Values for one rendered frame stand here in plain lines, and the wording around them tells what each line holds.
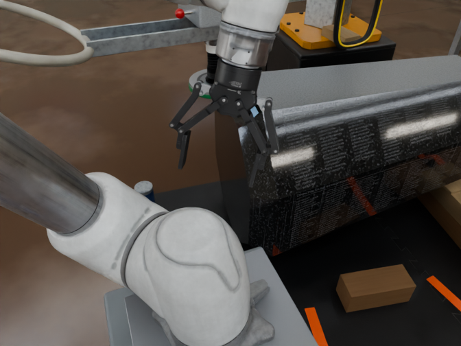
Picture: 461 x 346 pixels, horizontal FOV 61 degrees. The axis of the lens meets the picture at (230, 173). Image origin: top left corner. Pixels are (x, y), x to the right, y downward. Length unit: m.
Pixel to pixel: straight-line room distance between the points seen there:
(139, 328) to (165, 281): 0.26
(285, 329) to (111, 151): 2.17
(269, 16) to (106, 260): 0.46
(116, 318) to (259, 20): 0.67
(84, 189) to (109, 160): 2.07
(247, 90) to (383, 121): 1.10
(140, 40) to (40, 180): 0.87
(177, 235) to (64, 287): 1.50
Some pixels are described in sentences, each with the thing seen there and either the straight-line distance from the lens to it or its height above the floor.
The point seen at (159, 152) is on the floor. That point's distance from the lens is 2.69.
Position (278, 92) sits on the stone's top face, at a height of 0.82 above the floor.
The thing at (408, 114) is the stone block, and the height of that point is 0.74.
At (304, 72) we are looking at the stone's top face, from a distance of 1.81.
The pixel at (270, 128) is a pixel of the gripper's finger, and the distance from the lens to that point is 0.68.
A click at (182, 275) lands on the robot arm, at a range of 0.58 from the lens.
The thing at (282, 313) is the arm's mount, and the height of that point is 0.88.
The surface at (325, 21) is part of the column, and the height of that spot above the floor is 0.83.
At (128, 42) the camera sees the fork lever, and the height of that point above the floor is 1.10.
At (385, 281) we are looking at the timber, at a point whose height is 0.14.
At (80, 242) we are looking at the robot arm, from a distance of 0.67.
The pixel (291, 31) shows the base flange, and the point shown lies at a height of 0.77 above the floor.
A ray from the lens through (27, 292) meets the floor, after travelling 2.11.
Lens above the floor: 1.58
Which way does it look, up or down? 40 degrees down
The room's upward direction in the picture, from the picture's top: straight up
